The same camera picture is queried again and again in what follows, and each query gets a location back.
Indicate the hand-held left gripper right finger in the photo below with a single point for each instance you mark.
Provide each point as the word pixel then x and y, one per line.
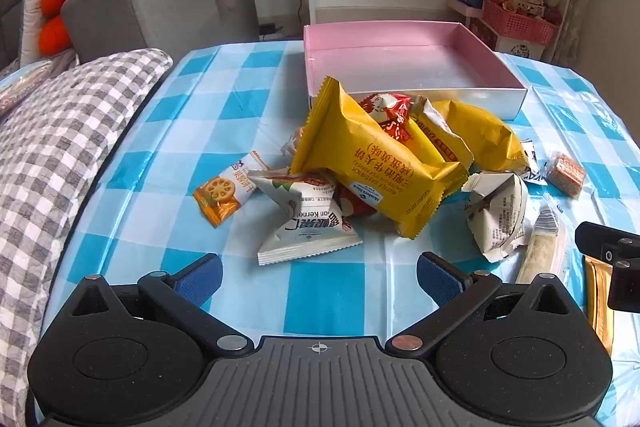
pixel 440 279

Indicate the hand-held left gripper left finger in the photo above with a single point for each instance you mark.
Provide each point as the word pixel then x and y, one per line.
pixel 197 279

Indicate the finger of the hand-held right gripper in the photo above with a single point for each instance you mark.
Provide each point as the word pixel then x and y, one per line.
pixel 600 244

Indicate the gold stick packet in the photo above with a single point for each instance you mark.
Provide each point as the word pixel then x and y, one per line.
pixel 597 307

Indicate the clear long bar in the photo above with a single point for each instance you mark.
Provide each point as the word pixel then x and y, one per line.
pixel 537 252

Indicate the white grey snack packet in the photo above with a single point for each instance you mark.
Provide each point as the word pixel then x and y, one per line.
pixel 500 217

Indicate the small orange lotus packet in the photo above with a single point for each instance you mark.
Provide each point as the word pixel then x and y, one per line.
pixel 220 194

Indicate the white nut snack packet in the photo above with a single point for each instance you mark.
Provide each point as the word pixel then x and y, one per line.
pixel 300 227

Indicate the large yellow snack packet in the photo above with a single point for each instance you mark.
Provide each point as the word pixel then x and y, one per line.
pixel 370 157

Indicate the plain yellow snack packet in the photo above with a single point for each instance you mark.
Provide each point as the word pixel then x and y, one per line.
pixel 485 132

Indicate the red snack packet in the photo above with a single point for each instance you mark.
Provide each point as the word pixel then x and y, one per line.
pixel 395 117

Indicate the pink cardboard box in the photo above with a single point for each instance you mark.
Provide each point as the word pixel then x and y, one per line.
pixel 390 62

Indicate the clear wrapped orange cracker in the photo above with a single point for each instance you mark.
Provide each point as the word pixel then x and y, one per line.
pixel 565 174

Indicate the small blue white packet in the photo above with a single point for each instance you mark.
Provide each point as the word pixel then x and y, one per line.
pixel 532 157

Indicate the shiny gold snack packet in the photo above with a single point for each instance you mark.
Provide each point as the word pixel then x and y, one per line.
pixel 440 137

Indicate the blue checkered tablecloth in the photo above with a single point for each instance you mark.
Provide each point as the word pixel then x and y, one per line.
pixel 200 107

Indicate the grey checkered cushion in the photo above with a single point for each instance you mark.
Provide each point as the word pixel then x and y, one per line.
pixel 60 147

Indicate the pink plastic basket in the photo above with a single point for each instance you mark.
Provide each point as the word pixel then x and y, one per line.
pixel 520 24

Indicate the black power adapter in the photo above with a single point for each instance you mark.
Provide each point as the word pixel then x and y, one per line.
pixel 270 29

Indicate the patterned plastic bag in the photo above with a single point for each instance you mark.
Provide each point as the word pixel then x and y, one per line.
pixel 22 84

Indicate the orange plush toy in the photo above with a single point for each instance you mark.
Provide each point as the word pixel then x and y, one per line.
pixel 55 22

